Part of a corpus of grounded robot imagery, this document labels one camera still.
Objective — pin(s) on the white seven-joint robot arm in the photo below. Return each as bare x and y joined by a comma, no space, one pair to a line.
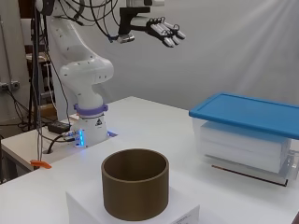
84,71

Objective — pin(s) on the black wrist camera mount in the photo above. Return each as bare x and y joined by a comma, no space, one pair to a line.
125,18

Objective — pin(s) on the grey wall socket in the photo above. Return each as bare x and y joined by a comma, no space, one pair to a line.
11,85

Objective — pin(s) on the white flat boxes stack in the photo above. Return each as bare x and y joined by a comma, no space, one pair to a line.
236,146

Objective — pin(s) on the orange clamp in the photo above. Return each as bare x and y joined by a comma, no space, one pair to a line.
40,164

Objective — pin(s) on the white flat box stand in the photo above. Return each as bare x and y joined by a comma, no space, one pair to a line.
81,208

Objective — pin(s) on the brown round tub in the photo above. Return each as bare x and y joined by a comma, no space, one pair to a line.
134,196

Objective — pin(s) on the white hanging sheet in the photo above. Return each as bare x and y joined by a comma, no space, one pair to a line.
218,56

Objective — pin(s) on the brown cardboard box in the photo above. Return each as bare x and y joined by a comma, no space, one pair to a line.
48,112

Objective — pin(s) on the small white side table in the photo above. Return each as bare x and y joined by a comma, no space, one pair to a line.
21,146

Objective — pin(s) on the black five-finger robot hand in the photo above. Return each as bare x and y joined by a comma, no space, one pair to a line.
162,31

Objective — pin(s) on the clear box with blue lid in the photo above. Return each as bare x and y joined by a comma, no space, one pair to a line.
249,115

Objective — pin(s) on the black upright pole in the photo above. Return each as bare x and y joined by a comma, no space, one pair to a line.
35,77

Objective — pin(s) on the black power adapter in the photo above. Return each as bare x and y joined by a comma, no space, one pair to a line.
59,127

